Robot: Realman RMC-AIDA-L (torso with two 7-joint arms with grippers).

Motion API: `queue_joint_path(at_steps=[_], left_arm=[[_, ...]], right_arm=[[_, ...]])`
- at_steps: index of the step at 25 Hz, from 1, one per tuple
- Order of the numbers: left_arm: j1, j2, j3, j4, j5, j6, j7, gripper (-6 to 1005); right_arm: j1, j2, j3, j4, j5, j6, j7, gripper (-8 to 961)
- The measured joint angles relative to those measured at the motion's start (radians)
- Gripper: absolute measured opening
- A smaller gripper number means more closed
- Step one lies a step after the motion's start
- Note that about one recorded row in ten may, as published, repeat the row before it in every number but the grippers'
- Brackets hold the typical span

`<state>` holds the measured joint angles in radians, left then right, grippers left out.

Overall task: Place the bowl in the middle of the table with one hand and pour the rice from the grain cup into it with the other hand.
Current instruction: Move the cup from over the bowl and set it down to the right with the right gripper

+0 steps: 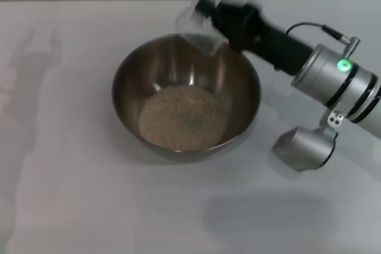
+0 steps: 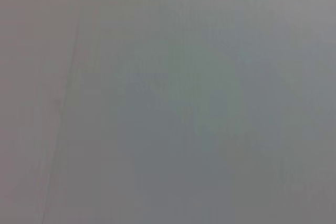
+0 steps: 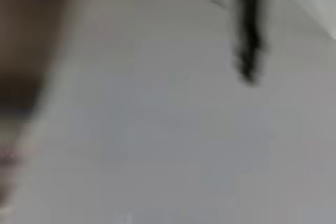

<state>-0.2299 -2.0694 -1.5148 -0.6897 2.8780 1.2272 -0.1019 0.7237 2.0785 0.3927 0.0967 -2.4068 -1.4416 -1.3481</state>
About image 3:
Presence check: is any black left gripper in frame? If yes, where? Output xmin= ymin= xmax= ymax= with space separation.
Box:
xmin=230 ymin=0 xmax=270 ymax=86

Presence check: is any stainless steel mixing bowl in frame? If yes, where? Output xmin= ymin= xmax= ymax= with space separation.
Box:
xmin=0 ymin=0 xmax=89 ymax=141

